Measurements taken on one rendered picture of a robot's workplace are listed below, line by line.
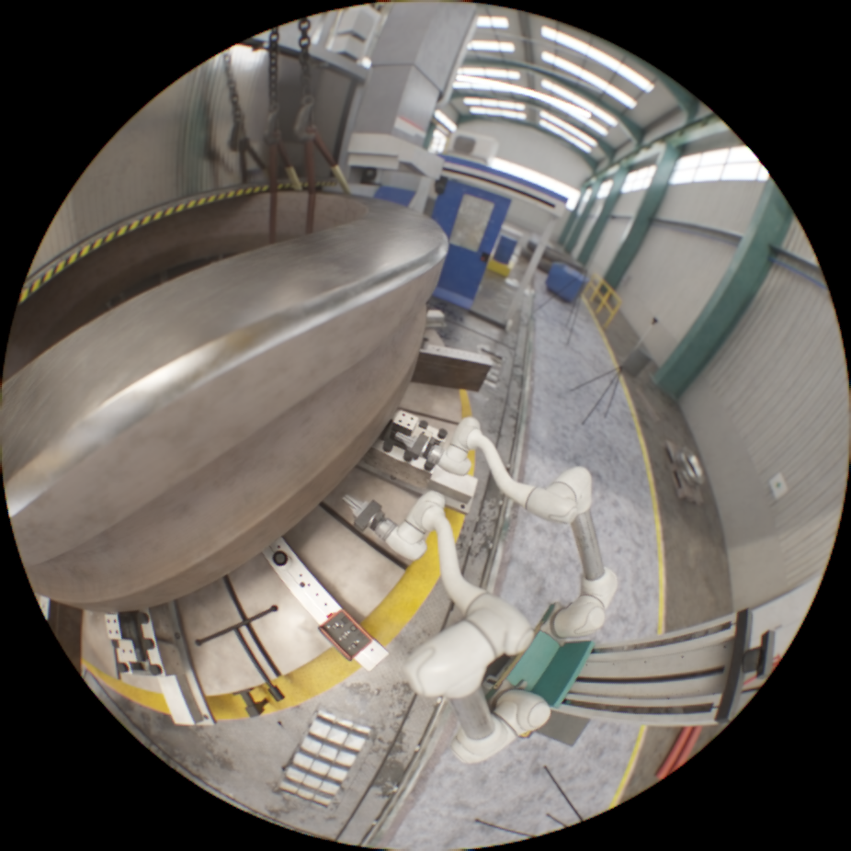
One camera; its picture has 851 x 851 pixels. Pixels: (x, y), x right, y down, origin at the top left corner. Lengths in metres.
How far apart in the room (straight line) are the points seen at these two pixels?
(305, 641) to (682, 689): 1.73
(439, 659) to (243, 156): 4.62
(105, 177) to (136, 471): 3.21
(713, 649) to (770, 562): 5.40
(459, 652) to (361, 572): 1.21
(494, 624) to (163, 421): 0.81
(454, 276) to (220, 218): 4.18
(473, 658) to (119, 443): 0.82
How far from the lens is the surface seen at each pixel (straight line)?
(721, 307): 8.98
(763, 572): 6.48
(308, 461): 1.11
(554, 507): 1.02
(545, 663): 1.51
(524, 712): 1.19
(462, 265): 5.36
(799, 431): 7.05
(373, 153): 4.33
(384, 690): 2.15
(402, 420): 1.64
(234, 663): 1.95
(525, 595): 2.47
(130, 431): 0.60
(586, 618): 1.32
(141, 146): 3.74
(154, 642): 1.79
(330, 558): 1.79
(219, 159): 4.15
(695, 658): 1.14
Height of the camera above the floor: 2.07
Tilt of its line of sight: 48 degrees down
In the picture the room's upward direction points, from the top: 21 degrees clockwise
